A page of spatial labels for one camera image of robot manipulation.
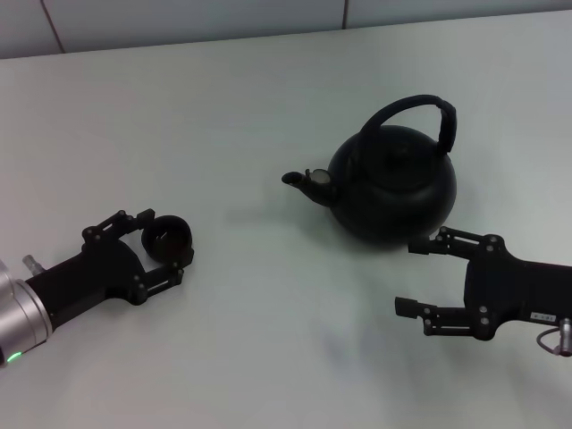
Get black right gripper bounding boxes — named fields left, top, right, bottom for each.
left=394, top=226, right=572, bottom=341

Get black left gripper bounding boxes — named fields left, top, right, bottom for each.
left=24, top=208, right=196, bottom=334

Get small black teacup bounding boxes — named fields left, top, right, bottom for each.
left=140, top=214, right=195, bottom=263

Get black round teapot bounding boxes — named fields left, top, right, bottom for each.
left=281, top=93, right=459, bottom=246

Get silver right gripper cable plug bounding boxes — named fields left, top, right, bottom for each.
left=538, top=317, right=572, bottom=358

